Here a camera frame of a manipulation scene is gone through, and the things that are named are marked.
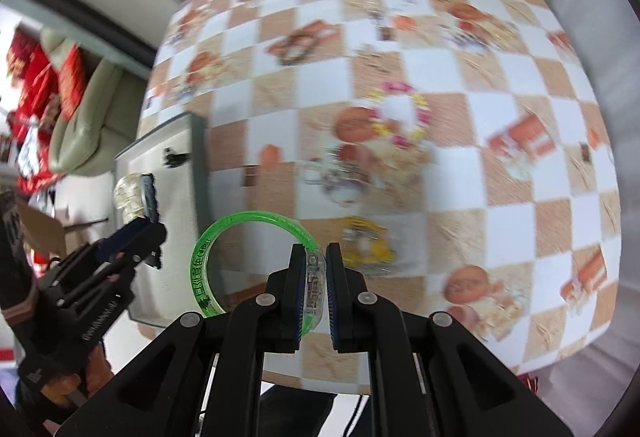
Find pink yellow bead bracelet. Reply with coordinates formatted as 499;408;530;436
367;82;434;148

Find small black claw clip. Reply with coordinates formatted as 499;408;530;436
162;147;189;168

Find red lettered cushion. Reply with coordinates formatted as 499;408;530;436
7;28;57;142

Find yellow hair tie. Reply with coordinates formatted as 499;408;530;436
342;217;397;276

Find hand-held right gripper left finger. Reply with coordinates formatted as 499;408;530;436
54;244;308;437

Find clear plastic claw clip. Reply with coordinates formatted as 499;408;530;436
114;172;151;224

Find brown cardboard piece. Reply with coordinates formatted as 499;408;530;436
15;202;69;259

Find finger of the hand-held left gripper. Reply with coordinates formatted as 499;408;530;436
37;218;168;300
141;173;162;223

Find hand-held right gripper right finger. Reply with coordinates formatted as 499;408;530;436
326;243;572;437

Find green translucent bangle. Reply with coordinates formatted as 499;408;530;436
190;212;329;331

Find person's left hand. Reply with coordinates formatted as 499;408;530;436
42;337;116;437

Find red patterned cushion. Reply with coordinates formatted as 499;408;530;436
56;46;94;118

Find checkered printed tablecloth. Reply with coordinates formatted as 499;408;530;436
137;0;623;393

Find beige leather sofa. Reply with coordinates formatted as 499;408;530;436
40;27;151;176

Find grey shallow storage box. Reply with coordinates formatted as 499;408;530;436
114;112;221;325

